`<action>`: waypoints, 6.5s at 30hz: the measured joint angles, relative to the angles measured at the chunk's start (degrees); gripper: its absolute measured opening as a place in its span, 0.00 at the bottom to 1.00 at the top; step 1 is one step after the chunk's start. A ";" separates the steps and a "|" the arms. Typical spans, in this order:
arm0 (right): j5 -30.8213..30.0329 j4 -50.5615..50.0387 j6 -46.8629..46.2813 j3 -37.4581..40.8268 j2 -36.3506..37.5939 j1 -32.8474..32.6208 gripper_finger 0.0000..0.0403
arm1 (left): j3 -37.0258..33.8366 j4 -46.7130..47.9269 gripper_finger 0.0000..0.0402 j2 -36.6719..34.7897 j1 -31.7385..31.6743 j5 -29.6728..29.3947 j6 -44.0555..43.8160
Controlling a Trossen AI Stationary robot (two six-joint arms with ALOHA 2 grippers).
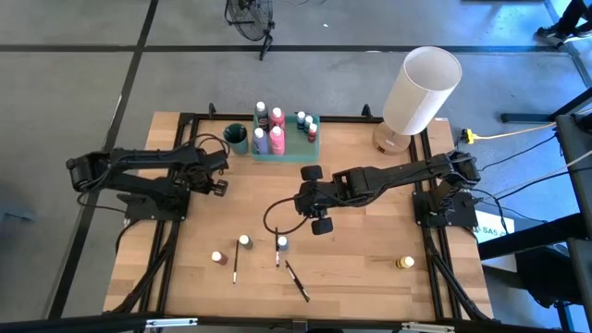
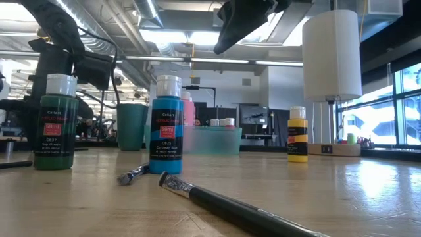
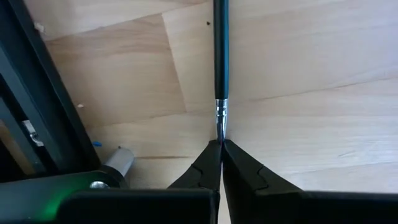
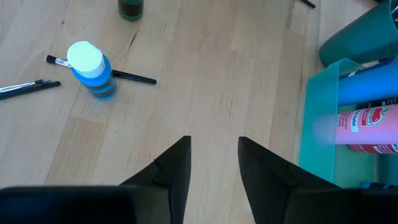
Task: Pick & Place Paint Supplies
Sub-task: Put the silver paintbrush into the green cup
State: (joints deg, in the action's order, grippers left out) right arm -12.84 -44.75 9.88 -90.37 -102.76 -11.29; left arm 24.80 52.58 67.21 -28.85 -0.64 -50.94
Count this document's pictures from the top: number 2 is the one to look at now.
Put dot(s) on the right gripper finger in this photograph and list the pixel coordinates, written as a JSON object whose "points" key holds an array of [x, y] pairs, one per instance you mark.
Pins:
{"points": [[283, 4], [240, 23]]}

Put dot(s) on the sap green paint bottle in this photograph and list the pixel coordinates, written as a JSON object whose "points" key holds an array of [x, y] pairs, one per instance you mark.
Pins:
{"points": [[56, 138]]}

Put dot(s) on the black aluminium table frame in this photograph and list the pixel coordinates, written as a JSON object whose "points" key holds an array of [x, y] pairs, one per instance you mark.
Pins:
{"points": [[404, 154]]}

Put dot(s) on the cerulean blue paint bottle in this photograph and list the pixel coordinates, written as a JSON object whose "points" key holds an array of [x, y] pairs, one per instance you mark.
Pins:
{"points": [[166, 141]]}

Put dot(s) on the silver metal post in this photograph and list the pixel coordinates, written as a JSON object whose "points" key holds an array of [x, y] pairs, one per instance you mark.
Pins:
{"points": [[10, 146]]}

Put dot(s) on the black monitor screen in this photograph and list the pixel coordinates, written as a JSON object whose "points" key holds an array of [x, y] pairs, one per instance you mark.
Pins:
{"points": [[253, 115]]}

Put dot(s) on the long ceiling light bar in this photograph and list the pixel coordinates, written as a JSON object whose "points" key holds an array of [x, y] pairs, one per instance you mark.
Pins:
{"points": [[204, 60]]}

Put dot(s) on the small green container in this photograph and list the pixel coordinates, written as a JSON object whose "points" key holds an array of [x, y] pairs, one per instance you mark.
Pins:
{"points": [[351, 138]]}

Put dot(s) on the teal translucent plastic bin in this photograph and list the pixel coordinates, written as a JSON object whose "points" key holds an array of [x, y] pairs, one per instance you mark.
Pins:
{"points": [[213, 141]]}

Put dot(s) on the small pink object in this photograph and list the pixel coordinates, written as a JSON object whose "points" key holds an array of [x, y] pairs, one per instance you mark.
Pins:
{"points": [[364, 142]]}

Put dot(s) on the window with black frame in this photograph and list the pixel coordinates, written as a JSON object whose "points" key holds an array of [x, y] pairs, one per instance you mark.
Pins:
{"points": [[368, 125]]}

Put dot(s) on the teal plastic cup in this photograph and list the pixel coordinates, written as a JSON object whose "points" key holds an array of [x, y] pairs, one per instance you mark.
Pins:
{"points": [[131, 128]]}

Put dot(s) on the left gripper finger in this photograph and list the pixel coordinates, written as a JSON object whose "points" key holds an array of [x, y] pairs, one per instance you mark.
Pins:
{"points": [[29, 108], [85, 108]]}

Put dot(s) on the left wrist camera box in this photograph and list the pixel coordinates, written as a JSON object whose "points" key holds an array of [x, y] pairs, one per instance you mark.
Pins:
{"points": [[93, 70]]}

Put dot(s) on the large pink paint bottle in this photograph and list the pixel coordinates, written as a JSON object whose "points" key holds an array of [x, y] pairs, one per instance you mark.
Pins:
{"points": [[189, 113]]}

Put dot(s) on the small yellow paint bottle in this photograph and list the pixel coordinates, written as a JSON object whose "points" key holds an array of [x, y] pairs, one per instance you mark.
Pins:
{"points": [[297, 138]]}

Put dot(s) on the black office partition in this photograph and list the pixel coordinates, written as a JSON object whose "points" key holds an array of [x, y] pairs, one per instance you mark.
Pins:
{"points": [[213, 113]]}

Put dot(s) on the small teal green paint bottle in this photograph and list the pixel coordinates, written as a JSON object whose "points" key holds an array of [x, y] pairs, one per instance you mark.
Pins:
{"points": [[222, 122]]}

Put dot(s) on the white shade table lamp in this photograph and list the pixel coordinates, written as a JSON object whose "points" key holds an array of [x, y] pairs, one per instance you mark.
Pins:
{"points": [[330, 56]]}

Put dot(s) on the person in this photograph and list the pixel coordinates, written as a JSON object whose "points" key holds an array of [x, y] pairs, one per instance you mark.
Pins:
{"points": [[197, 122]]}

